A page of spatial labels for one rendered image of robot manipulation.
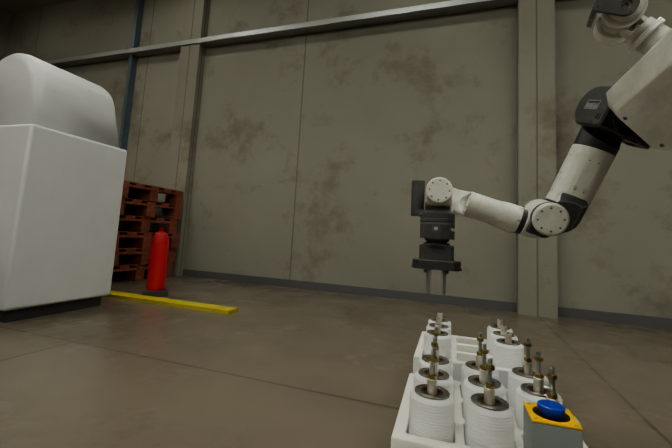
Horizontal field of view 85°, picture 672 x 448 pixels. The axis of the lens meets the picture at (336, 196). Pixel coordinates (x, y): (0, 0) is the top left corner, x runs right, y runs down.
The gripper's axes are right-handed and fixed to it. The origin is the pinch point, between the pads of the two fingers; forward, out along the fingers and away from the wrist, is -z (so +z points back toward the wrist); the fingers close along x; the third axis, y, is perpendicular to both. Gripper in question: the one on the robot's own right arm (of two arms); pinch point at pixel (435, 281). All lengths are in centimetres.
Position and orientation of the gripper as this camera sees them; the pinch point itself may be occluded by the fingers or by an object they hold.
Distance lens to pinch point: 100.7
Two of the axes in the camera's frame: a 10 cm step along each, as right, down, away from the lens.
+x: -9.4, -0.1, 3.4
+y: -3.4, -1.2, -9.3
